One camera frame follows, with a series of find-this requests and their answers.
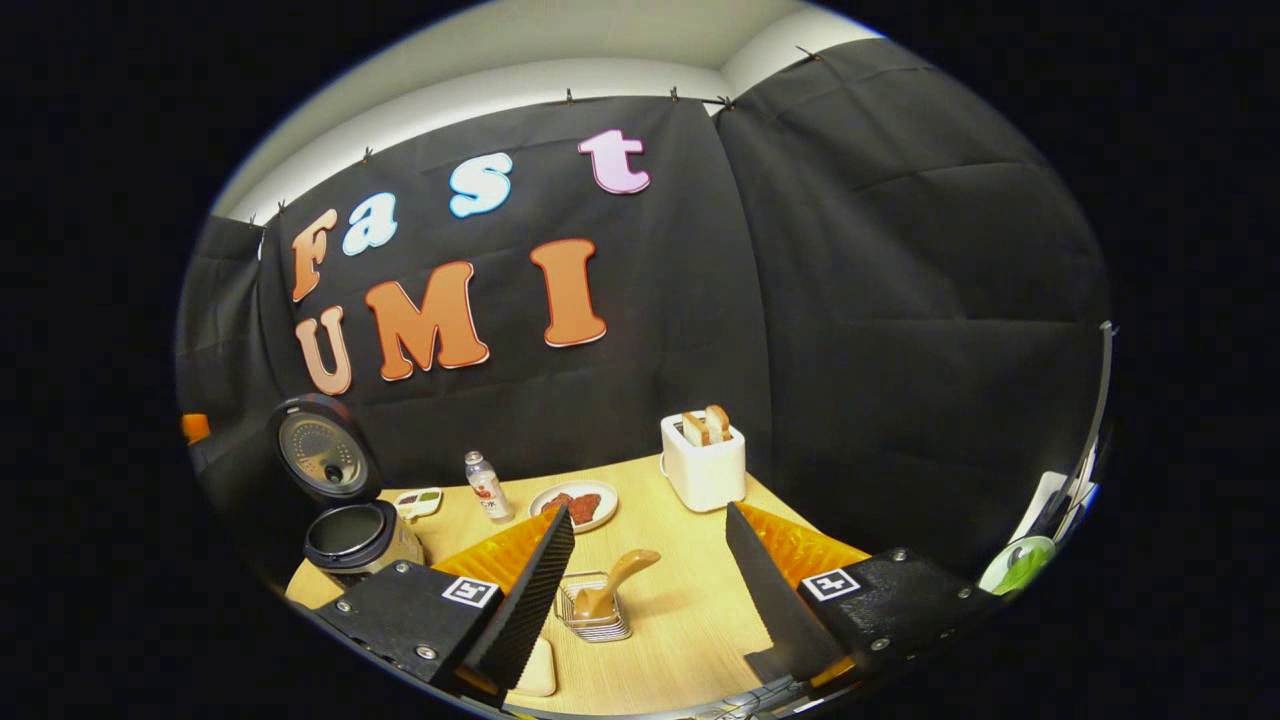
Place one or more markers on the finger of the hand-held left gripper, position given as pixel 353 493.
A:
pixel 195 428

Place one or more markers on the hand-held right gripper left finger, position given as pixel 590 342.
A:
pixel 530 600

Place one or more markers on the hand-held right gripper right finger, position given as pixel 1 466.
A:
pixel 775 610

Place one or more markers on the wooden spoon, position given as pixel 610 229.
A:
pixel 625 570

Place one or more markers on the dark grey rice cooker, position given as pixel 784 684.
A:
pixel 350 540

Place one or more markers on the cream rectangular container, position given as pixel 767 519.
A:
pixel 538 670

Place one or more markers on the red meat piece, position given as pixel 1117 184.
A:
pixel 585 510
pixel 556 503

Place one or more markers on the clear bottle with red label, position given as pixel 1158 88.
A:
pixel 488 490

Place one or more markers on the white round plate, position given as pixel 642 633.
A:
pixel 605 497

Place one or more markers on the small white divided dish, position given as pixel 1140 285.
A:
pixel 420 502

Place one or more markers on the white toaster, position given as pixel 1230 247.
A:
pixel 705 472

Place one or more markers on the toasted bread slice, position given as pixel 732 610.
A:
pixel 717 424
pixel 695 430

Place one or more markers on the white flat object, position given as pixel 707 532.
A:
pixel 1040 495

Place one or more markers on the black backdrop cloth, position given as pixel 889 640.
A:
pixel 800 300

